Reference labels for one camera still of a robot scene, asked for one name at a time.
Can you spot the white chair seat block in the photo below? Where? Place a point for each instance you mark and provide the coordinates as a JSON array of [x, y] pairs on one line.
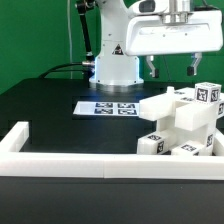
[[190, 136]]

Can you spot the white chair back frame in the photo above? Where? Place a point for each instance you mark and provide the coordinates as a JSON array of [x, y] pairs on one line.
[[160, 106]]

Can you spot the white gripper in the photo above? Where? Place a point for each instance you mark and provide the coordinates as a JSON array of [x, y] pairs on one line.
[[158, 27]]

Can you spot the white marker base sheet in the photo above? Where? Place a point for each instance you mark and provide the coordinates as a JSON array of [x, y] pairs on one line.
[[106, 109]]

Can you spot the white U-shaped fence frame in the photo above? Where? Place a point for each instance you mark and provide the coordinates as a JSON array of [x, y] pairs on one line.
[[15, 162]]

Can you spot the small white chair part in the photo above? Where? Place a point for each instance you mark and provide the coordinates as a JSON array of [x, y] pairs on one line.
[[158, 142]]

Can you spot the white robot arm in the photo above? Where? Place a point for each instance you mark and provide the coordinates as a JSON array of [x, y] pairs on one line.
[[113, 67]]

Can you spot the white tagged cube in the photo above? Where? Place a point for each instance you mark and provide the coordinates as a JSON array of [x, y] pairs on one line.
[[207, 92]]

